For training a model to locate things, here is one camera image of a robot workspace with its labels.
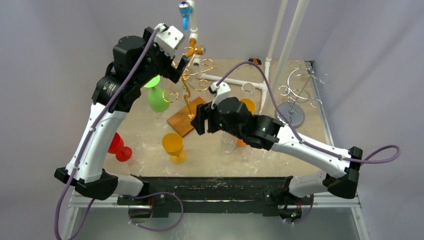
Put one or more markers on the yellow plastic goblet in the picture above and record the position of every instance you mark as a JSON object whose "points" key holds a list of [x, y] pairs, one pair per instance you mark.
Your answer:
{"points": [[250, 104]]}

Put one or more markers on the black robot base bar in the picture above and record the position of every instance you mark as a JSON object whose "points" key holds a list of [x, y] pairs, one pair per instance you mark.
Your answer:
{"points": [[268, 196]]}

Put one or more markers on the white PVC pipe frame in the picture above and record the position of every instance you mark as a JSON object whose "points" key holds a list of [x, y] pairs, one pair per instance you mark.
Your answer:
{"points": [[238, 81]]}

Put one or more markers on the small clear glass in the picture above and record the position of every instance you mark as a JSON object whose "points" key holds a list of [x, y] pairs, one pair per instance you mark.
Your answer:
{"points": [[228, 142]]}

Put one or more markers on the yellow-orange plastic goblet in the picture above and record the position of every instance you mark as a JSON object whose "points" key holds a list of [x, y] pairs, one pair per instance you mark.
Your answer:
{"points": [[173, 145]]}

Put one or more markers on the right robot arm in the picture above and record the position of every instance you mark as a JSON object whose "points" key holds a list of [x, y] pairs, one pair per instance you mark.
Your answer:
{"points": [[339, 168]]}

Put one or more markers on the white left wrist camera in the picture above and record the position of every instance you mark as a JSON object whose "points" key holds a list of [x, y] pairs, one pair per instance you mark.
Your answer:
{"points": [[168, 38]]}

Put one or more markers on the yellow faucet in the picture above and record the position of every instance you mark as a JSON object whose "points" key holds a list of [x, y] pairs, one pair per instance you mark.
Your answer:
{"points": [[194, 49]]}

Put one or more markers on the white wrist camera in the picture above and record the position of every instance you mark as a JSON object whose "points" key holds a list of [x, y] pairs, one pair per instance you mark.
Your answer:
{"points": [[219, 91], [168, 38]]}

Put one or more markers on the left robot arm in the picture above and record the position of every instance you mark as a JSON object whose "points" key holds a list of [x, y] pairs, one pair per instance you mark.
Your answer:
{"points": [[136, 61]]}

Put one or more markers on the gold wire wine glass rack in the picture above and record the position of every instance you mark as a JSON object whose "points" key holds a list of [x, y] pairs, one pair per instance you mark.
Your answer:
{"points": [[181, 120]]}

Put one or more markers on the chrome spiral glass rack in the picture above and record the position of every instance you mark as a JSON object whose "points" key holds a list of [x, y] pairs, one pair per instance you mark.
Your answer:
{"points": [[296, 93]]}

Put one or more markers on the blue faucet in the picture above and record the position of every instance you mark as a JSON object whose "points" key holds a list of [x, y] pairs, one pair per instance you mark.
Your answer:
{"points": [[185, 9]]}

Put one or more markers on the red plastic goblet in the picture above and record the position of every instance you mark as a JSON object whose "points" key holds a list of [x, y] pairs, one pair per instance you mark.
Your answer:
{"points": [[117, 148]]}

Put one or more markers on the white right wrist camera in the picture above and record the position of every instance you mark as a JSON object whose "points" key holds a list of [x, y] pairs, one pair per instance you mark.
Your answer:
{"points": [[219, 91]]}

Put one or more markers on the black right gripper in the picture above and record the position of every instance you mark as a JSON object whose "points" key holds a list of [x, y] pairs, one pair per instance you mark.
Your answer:
{"points": [[205, 117]]}

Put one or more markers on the orange plastic goblet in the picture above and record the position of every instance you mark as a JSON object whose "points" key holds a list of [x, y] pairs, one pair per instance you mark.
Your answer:
{"points": [[240, 143]]}

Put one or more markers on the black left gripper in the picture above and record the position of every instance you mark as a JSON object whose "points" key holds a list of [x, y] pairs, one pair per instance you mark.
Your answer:
{"points": [[168, 71]]}

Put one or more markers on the green plastic goblet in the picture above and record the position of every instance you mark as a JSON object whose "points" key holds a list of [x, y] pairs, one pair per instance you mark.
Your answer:
{"points": [[155, 97]]}

